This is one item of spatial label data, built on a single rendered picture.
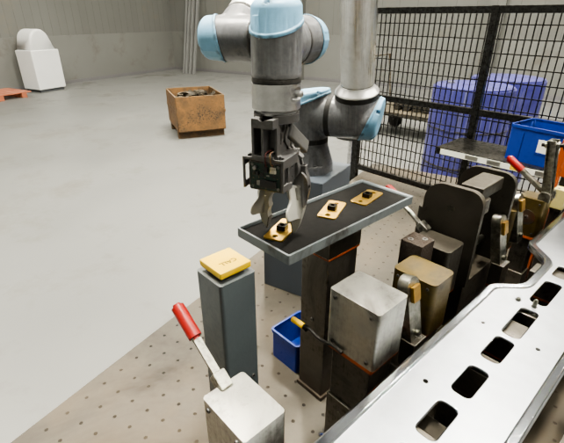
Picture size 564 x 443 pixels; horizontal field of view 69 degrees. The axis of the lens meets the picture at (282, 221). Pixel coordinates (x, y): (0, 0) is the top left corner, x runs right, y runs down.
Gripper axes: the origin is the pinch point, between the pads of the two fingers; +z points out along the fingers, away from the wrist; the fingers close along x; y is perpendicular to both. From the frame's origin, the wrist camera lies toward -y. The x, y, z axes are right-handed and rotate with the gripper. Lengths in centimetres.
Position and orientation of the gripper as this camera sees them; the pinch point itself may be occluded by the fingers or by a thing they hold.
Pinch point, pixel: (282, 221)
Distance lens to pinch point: 74.8
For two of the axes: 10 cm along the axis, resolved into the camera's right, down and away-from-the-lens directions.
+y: -4.2, 4.0, -8.2
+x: 9.1, 1.9, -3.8
